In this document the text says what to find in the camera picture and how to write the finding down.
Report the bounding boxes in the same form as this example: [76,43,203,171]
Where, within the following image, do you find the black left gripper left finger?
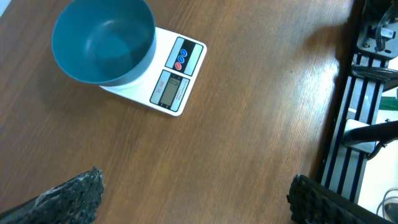
[1,167,104,224]

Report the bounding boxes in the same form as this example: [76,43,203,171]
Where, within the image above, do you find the white digital kitchen scale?
[102,27,207,116]

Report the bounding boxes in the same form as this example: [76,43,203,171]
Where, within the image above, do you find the teal blue bowl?
[52,0,156,86]

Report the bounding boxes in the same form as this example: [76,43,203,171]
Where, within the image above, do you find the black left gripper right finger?
[287,174,390,224]

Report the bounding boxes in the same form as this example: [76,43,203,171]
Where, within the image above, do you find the aluminium frame rail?
[315,54,389,203]

